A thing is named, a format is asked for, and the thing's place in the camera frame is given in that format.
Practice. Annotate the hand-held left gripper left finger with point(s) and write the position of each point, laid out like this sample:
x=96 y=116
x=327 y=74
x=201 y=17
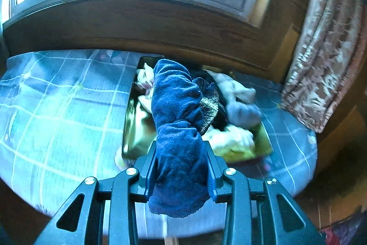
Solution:
x=149 y=170

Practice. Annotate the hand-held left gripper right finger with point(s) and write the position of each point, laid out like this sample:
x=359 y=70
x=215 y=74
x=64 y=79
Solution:
x=212 y=176

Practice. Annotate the navy knotted cloth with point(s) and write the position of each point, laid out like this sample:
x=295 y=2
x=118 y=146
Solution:
x=177 y=153

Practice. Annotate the cream cloth bundle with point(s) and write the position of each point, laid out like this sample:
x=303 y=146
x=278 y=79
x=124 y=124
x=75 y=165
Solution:
x=229 y=144

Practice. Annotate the dark red box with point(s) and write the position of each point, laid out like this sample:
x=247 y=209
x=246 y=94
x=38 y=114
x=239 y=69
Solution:
x=137 y=130

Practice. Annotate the black cloth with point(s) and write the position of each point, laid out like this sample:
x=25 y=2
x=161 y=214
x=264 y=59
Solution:
x=209 y=107

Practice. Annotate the pink floral knotted cloth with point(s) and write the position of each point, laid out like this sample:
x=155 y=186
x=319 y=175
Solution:
x=144 y=81

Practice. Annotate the white cloth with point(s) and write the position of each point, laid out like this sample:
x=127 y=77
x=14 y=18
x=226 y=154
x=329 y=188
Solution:
x=229 y=87

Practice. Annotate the blue checked bedsheet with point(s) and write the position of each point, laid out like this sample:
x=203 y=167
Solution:
x=57 y=118

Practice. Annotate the dark plastic bag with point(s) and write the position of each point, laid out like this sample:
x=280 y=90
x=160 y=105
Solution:
x=344 y=230

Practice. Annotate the dark wooden headboard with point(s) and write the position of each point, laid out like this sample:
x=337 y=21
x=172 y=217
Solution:
x=143 y=24

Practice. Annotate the patterned brown curtain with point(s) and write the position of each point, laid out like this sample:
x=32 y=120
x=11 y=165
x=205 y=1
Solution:
x=324 y=61

